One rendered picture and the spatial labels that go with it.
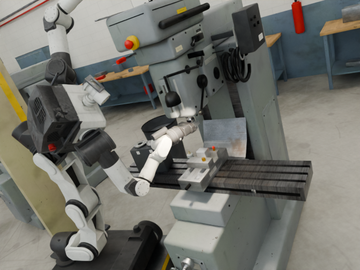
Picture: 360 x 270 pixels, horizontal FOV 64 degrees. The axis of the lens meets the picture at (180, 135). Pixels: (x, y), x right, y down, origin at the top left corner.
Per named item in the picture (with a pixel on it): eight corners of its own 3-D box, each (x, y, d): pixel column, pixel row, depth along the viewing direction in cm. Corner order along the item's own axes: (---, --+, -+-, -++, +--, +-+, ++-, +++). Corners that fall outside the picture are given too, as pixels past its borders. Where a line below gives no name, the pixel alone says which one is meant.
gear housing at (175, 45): (176, 59, 132) (169, 37, 128) (137, 67, 146) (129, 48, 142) (207, 39, 156) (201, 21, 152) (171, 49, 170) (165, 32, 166)
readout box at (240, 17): (257, 51, 145) (248, 8, 137) (240, 55, 150) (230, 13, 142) (268, 40, 159) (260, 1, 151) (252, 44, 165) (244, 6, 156)
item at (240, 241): (238, 327, 167) (210, 253, 144) (192, 309, 185) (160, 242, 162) (273, 225, 225) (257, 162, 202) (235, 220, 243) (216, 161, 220)
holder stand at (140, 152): (167, 171, 189) (157, 145, 181) (139, 173, 198) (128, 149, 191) (173, 161, 199) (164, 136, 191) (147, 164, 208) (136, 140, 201)
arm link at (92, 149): (100, 175, 126) (81, 151, 120) (95, 169, 134) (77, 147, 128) (121, 158, 130) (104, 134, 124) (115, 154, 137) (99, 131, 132)
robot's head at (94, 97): (96, 110, 131) (105, 98, 127) (79, 95, 130) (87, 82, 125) (103, 105, 137) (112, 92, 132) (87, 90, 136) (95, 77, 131)
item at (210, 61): (213, 97, 159) (200, 51, 149) (177, 101, 173) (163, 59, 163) (226, 84, 173) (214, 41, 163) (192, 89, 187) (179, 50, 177)
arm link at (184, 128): (193, 120, 155) (177, 130, 149) (197, 135, 159) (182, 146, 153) (178, 118, 165) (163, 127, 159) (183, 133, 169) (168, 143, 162)
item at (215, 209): (226, 228, 156) (220, 211, 151) (174, 219, 176) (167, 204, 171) (254, 173, 191) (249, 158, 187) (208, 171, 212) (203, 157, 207)
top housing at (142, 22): (159, 42, 121) (145, 1, 114) (115, 54, 136) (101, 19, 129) (206, 19, 155) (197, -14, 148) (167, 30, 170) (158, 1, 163)
